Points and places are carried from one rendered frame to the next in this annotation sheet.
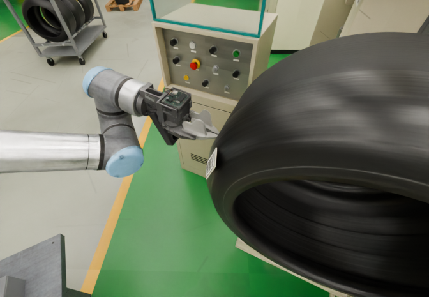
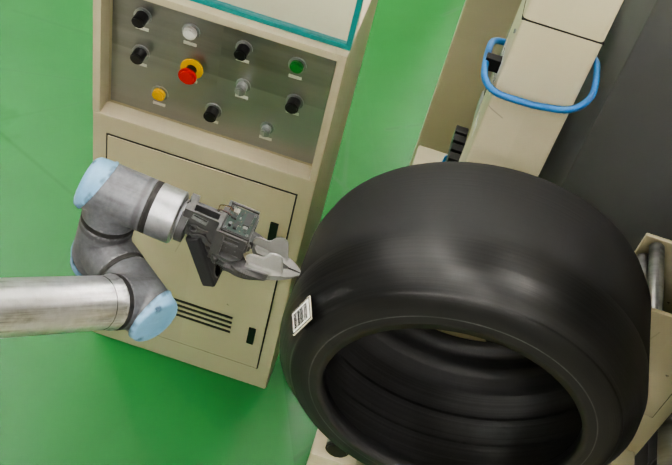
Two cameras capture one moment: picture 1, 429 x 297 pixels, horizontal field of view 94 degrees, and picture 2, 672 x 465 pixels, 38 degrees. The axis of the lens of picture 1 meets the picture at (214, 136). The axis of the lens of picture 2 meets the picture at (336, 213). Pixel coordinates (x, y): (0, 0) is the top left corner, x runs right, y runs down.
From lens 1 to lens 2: 1.12 m
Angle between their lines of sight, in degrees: 14
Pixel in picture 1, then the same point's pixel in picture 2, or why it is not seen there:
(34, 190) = not seen: outside the picture
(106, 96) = (123, 214)
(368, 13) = (499, 112)
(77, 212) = not seen: outside the picture
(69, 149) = (98, 300)
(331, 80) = (429, 237)
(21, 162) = (56, 320)
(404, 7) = (535, 114)
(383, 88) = (462, 253)
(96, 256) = not seen: outside the picture
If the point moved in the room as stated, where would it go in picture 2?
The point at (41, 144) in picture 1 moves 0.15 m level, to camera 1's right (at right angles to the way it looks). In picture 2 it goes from (73, 295) to (176, 292)
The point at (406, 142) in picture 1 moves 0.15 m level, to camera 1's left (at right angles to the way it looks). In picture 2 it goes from (470, 296) to (367, 298)
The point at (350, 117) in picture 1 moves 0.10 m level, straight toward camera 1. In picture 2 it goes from (437, 276) to (403, 320)
